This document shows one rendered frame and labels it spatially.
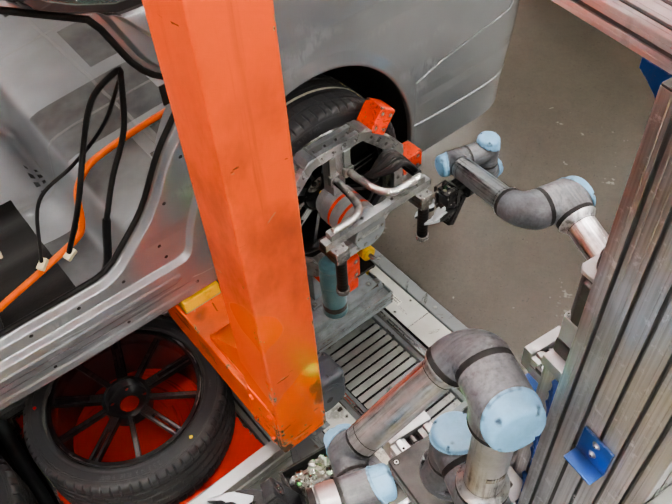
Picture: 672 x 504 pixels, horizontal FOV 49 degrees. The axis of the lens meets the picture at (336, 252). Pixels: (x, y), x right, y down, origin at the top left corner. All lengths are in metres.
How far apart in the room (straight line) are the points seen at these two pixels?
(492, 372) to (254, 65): 0.67
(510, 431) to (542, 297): 2.02
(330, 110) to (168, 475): 1.21
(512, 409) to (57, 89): 2.07
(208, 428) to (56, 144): 1.07
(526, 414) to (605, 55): 3.58
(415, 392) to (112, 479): 1.21
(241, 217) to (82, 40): 1.70
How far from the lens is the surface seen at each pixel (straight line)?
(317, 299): 2.98
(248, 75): 1.31
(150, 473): 2.40
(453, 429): 1.77
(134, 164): 2.47
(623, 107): 4.36
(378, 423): 1.54
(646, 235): 1.15
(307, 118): 2.28
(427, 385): 1.47
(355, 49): 2.27
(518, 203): 2.14
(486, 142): 2.46
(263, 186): 1.48
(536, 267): 3.44
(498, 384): 1.35
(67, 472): 2.49
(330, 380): 2.58
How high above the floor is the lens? 2.61
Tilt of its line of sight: 49 degrees down
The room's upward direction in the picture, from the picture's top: 4 degrees counter-clockwise
